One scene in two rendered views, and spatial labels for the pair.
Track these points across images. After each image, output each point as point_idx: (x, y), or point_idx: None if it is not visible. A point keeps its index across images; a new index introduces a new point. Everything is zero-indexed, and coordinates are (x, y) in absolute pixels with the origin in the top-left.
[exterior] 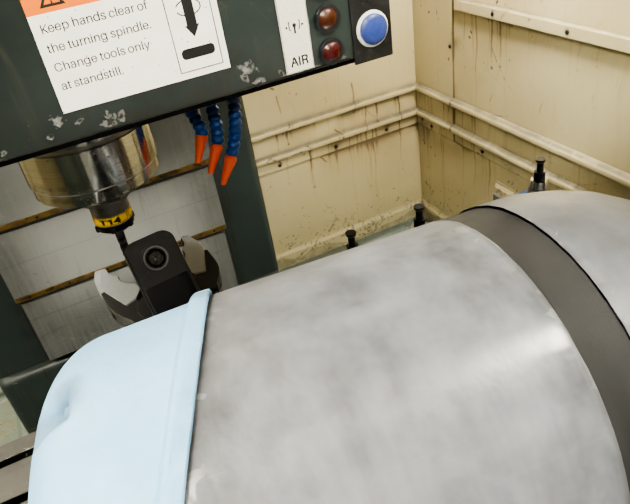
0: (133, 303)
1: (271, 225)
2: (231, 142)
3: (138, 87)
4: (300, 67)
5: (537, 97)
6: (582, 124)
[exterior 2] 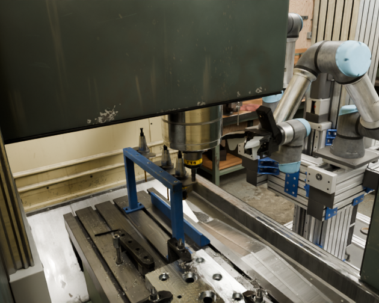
0: (262, 136)
1: None
2: None
3: None
4: None
5: (30, 151)
6: (61, 149)
